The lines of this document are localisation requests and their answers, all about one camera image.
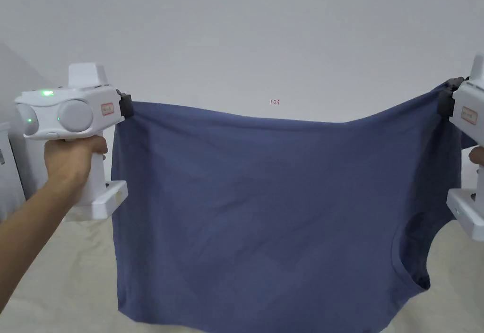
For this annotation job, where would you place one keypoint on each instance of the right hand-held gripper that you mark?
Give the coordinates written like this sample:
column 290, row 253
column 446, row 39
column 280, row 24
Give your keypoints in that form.
column 470, row 110

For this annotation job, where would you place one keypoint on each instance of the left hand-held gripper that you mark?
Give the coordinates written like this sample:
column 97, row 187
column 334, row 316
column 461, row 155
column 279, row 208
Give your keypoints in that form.
column 72, row 114

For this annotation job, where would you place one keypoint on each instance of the dark blue shirt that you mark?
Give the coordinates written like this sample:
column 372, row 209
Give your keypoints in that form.
column 264, row 212

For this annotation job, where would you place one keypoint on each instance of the person's left forearm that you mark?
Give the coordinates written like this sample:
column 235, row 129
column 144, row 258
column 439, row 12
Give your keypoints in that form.
column 26, row 234

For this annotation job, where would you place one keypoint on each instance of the person's right hand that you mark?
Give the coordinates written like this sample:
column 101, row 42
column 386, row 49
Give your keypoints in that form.
column 475, row 156

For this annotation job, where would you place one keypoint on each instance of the person's left hand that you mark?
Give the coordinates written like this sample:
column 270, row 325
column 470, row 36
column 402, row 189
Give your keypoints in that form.
column 72, row 161

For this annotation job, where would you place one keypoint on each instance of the white cabinet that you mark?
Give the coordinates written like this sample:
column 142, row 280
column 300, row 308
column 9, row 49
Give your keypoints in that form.
column 8, row 166

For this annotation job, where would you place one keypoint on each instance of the bed with beige sheet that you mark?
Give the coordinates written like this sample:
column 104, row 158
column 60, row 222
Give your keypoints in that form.
column 56, row 280

